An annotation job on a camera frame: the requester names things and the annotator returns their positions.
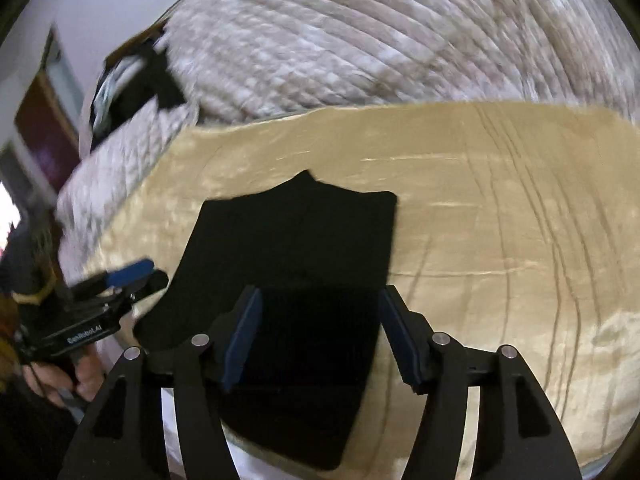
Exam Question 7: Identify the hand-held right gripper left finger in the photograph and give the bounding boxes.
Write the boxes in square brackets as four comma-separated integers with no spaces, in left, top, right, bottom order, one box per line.
[57,284,264,480]

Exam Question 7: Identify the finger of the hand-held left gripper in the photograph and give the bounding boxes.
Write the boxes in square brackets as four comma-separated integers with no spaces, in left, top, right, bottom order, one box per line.
[127,269,170,303]
[70,259,155,297]

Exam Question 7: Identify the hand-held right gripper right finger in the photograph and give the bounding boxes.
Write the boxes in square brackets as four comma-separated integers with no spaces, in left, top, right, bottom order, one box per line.
[377,284,583,480]

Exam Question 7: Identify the black pants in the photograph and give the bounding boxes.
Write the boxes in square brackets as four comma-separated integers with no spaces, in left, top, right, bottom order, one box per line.
[134,170,399,472]

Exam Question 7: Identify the person's left hand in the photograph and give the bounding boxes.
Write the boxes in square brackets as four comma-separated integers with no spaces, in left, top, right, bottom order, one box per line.
[22,344,108,408]

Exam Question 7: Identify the white bed sheet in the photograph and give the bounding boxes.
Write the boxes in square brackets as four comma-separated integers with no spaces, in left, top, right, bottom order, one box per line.
[160,387,326,480]

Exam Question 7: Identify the beige velvet blanket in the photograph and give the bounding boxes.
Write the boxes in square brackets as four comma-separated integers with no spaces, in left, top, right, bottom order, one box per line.
[55,101,640,480]

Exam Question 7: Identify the dark red wooden door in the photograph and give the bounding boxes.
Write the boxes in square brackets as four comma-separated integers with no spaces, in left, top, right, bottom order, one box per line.
[14,30,83,206]

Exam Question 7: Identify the black bag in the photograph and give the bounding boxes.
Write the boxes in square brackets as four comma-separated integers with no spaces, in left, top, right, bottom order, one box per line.
[89,20,188,143]

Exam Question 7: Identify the white quilted bedspread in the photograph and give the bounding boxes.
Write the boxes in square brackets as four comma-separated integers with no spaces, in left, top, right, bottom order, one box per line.
[52,0,640,261]

